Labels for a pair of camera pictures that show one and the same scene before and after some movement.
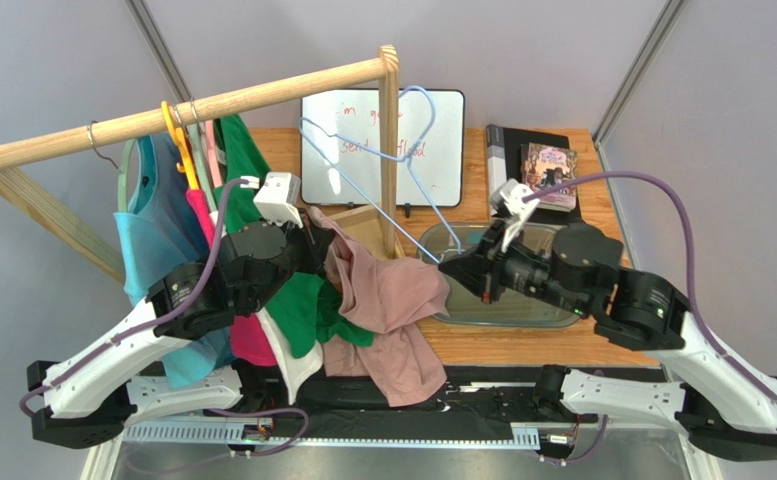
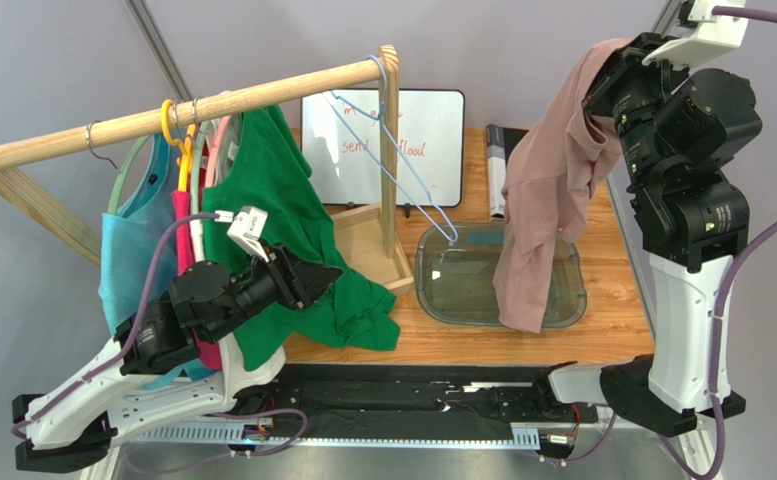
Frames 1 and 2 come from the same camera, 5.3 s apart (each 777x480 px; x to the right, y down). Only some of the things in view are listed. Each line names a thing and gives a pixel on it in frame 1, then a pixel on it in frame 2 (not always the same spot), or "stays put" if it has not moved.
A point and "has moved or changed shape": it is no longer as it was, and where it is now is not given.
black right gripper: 489,267 -> 613,73
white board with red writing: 340,155 stays put
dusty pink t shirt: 389,300 -> 557,150
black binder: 503,147 stays put
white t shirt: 297,370 -> 234,379
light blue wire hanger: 409,158 -> 401,148
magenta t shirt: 251,344 -> 208,352
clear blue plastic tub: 439,242 stays put
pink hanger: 214,153 has moved or changed shape
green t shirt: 306,311 has moved or changed shape
